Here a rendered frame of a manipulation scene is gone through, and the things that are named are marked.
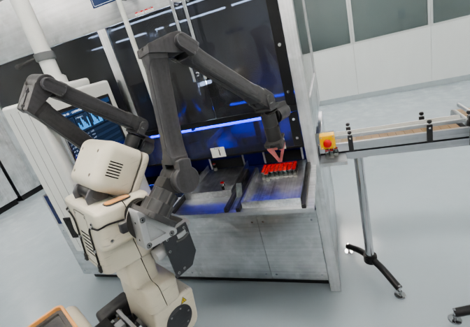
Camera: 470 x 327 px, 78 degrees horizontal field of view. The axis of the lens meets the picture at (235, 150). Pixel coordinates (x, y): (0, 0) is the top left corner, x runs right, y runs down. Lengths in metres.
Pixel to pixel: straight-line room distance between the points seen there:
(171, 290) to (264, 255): 0.98
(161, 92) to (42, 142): 0.76
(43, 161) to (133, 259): 0.69
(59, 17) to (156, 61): 1.21
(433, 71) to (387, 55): 0.83
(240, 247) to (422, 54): 5.09
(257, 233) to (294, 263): 0.30
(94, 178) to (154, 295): 0.43
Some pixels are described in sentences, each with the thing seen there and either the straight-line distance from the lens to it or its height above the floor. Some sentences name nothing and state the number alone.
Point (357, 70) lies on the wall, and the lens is 6.12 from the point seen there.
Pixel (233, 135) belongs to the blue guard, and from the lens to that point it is 1.58.
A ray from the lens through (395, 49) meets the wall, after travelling 6.16.
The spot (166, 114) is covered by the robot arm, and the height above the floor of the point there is 1.42.
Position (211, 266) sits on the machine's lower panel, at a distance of 2.18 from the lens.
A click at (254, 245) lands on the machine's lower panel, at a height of 0.36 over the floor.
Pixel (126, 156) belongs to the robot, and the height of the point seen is 1.33.
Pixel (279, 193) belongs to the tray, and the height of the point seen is 0.88.
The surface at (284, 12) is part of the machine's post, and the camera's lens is 1.43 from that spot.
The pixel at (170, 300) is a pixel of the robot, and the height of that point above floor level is 0.82.
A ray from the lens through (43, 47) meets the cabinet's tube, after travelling 1.64.
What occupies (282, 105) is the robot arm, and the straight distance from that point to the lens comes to 1.14.
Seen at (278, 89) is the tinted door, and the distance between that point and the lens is 1.47.
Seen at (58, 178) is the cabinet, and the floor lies 1.20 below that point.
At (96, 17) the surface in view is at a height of 1.86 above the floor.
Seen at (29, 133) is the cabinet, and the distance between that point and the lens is 1.50.
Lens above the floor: 1.55
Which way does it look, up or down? 19 degrees down
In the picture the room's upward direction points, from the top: 15 degrees counter-clockwise
